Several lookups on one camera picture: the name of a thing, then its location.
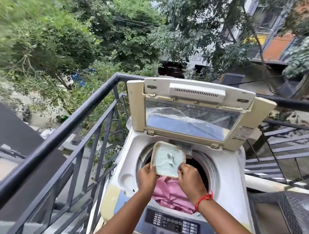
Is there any person's left hand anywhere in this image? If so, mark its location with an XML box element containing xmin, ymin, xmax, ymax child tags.
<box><xmin>137</xmin><ymin>163</ymin><xmax>161</xmax><ymax>193</ymax></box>

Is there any person's right hand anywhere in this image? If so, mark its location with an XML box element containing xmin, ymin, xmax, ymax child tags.
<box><xmin>177</xmin><ymin>163</ymin><xmax>208</xmax><ymax>198</ymax></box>

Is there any beige lint filter tray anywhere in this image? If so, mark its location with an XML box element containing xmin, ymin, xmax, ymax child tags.
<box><xmin>150</xmin><ymin>141</ymin><xmax>187</xmax><ymax>179</ymax></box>

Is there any person's left forearm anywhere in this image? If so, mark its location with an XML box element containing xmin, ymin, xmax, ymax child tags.
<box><xmin>96</xmin><ymin>187</ymin><xmax>156</xmax><ymax>234</ymax></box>

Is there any person's right forearm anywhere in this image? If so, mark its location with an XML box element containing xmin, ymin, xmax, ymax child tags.
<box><xmin>196</xmin><ymin>192</ymin><xmax>253</xmax><ymax>234</ymax></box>

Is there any white top-load washing machine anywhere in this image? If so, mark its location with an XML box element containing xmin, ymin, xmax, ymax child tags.
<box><xmin>95</xmin><ymin>116</ymin><xmax>256</xmax><ymax>234</ymax></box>

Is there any pink cloth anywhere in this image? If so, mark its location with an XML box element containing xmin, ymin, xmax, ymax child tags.
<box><xmin>152</xmin><ymin>176</ymin><xmax>196</xmax><ymax>215</ymax></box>

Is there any red thread wristband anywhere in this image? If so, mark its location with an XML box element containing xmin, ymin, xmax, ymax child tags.
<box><xmin>195</xmin><ymin>190</ymin><xmax>214</xmax><ymax>212</ymax></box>

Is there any clear plastic sheet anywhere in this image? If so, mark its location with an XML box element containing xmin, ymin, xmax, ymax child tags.
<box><xmin>126</xmin><ymin>107</ymin><xmax>242</xmax><ymax>141</ymax></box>

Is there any beige washing machine lid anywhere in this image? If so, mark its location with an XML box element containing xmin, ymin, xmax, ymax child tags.
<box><xmin>126</xmin><ymin>77</ymin><xmax>277</xmax><ymax>152</ymax></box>

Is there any black metal balcony railing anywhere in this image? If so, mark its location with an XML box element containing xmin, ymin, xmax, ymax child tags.
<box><xmin>0</xmin><ymin>72</ymin><xmax>309</xmax><ymax>234</ymax></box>

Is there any blue object among trees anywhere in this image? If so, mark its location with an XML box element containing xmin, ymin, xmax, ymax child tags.
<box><xmin>71</xmin><ymin>67</ymin><xmax>96</xmax><ymax>88</ymax></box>

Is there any orange and grey building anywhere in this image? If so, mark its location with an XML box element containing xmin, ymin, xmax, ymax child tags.
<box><xmin>217</xmin><ymin>0</ymin><xmax>309</xmax><ymax>65</ymax></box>

